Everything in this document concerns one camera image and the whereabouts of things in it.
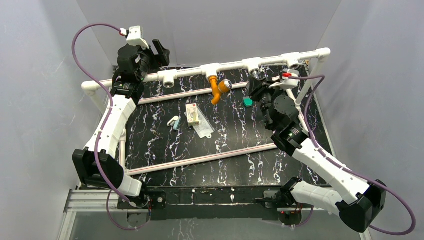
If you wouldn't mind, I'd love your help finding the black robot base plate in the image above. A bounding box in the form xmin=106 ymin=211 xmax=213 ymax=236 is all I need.
xmin=145 ymin=186 xmax=304 ymax=226

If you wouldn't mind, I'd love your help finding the clear plastic instruction bag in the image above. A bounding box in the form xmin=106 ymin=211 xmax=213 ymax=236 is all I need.
xmin=191 ymin=109 xmax=215 ymax=139

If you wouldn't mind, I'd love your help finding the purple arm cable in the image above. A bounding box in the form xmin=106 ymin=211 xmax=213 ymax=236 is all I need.
xmin=71 ymin=23 xmax=152 ymax=231
xmin=283 ymin=74 xmax=417 ymax=237

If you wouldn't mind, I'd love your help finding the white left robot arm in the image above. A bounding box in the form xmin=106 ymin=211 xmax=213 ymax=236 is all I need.
xmin=72 ymin=39 xmax=170 ymax=208

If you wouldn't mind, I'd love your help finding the orange plastic faucet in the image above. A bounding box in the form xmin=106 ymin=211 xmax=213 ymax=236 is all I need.
xmin=207 ymin=75 xmax=233 ymax=105

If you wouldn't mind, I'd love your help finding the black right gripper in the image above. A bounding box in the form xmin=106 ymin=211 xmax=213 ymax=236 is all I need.
xmin=247 ymin=76 xmax=285 ymax=131

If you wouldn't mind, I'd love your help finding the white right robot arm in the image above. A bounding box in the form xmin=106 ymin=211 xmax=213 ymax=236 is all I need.
xmin=247 ymin=78 xmax=386 ymax=233

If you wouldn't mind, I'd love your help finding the white blue tape roll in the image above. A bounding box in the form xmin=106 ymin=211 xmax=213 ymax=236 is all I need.
xmin=166 ymin=115 xmax=181 ymax=131

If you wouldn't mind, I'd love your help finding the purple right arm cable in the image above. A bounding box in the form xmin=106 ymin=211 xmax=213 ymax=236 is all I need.
xmin=283 ymin=74 xmax=417 ymax=237

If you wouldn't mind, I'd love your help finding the chrome metal faucet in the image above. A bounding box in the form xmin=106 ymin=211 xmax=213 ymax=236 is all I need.
xmin=249 ymin=68 xmax=261 ymax=81

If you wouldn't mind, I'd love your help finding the white pvc pipe frame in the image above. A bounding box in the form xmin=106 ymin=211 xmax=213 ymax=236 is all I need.
xmin=81 ymin=47 xmax=332 ymax=176

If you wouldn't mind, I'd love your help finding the green tape roll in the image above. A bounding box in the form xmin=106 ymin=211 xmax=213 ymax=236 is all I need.
xmin=242 ymin=97 xmax=254 ymax=108

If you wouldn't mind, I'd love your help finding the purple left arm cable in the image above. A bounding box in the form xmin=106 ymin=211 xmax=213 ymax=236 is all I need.
xmin=71 ymin=23 xmax=152 ymax=231

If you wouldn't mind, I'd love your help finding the small white red box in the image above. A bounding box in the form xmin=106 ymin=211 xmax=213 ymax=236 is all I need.
xmin=185 ymin=103 xmax=200 ymax=126

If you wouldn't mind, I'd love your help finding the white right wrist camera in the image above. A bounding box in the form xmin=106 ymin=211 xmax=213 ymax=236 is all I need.
xmin=268 ymin=68 xmax=300 ymax=91

